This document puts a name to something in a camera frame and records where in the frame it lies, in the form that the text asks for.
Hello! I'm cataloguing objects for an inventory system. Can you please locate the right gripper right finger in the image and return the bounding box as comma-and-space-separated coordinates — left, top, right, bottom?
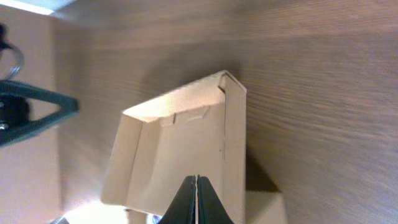
197, 175, 233, 224

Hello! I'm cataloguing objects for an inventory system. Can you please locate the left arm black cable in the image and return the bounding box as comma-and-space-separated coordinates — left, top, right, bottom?
0, 40, 25, 81

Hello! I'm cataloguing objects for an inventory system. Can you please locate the brown cardboard box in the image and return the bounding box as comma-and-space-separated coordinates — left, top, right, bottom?
100, 70, 287, 223

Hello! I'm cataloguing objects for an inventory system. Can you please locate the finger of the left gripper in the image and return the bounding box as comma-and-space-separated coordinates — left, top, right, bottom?
1, 80, 79, 147

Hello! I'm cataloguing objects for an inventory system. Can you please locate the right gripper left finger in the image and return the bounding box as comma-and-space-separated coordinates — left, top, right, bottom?
159, 175, 196, 224

